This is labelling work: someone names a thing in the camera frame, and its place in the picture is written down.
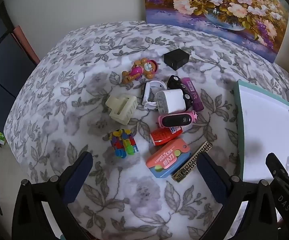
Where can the teal box lid tray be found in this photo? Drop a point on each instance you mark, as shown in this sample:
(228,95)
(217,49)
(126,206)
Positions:
(264,120)

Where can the black charger cube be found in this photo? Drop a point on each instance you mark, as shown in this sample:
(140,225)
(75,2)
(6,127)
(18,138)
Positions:
(175,58)

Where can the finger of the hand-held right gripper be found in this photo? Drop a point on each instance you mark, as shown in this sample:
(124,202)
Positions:
(275,167)

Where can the black toy car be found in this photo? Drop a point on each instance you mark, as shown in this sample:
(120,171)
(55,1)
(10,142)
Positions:
(175,82)

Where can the colourful block toy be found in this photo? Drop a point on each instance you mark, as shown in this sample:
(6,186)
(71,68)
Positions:
(123,142)

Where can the cream hair claw clip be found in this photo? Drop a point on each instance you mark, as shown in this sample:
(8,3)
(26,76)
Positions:
(120,111)

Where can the reddish wooden board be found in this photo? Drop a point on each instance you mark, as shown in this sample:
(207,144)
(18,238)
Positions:
(25,45)

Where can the white charger plug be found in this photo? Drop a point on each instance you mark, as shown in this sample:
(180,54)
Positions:
(173,101)

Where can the red glue bottle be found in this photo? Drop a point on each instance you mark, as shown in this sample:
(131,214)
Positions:
(163,136)

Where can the dark cabinet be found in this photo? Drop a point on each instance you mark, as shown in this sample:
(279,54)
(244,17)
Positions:
(2,62)

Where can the brown puppy toy figure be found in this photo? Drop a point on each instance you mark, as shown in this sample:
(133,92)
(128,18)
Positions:
(140,70)

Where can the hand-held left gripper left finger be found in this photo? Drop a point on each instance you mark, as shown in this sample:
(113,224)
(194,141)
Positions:
(75,180)

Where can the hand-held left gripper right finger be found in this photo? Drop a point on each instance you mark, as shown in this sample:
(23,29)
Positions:
(213,177)

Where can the white smartwatch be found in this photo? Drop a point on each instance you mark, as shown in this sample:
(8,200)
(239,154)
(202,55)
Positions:
(150,87)

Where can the flower painting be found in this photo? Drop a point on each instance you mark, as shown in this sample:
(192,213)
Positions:
(209,5)

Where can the grey floral blanket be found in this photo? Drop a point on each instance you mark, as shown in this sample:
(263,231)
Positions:
(84,55)

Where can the purple tube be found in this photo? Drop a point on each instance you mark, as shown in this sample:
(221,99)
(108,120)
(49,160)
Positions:
(193,92)

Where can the pink fitness band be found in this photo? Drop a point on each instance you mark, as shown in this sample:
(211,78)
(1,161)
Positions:
(177,120)

